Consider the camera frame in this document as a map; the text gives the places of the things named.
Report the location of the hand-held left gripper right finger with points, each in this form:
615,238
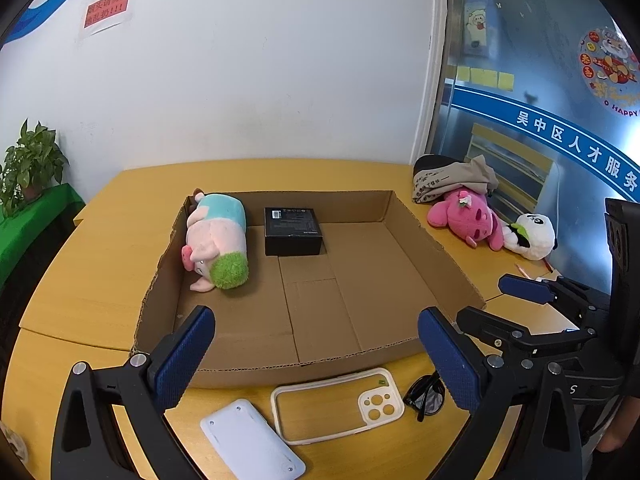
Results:
450,360

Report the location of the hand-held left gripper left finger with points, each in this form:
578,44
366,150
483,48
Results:
185,355

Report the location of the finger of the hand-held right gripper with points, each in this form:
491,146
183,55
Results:
500,332
520,287

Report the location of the black sunglasses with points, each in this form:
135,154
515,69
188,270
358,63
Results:
425,395

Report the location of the white clear phone case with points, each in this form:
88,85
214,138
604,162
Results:
380,405

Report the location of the white plate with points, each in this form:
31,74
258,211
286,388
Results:
250,440

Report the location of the brown cardboard box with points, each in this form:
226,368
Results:
320,310

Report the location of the person's right hand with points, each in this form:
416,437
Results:
611,430

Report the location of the pink pen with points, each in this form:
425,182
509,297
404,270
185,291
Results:
522,269

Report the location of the panda plush toy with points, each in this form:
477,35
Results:
535,235

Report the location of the pink pig plush toy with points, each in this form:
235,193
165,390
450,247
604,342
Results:
220,240

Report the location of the beige folded cloth bag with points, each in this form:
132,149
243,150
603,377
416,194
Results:
465,177

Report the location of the yellow slatted furniture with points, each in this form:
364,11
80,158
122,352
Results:
520,160

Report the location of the black cap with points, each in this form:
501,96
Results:
430,164

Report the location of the black product box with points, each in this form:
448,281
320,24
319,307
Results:
292,230

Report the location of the blue window banner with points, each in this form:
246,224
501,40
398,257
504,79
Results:
550,125

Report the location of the green table cloth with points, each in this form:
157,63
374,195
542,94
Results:
35,225

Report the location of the yellow sticky note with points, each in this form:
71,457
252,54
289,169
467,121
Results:
506,81
484,77
463,72

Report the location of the round festive window sticker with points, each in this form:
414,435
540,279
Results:
610,65

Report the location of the green potted plant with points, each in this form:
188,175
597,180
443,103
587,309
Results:
30,160

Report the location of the glass partition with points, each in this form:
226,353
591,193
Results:
540,35

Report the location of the sheep cartoon poster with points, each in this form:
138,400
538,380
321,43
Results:
477,22

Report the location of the red wall sign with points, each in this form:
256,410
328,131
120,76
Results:
106,10

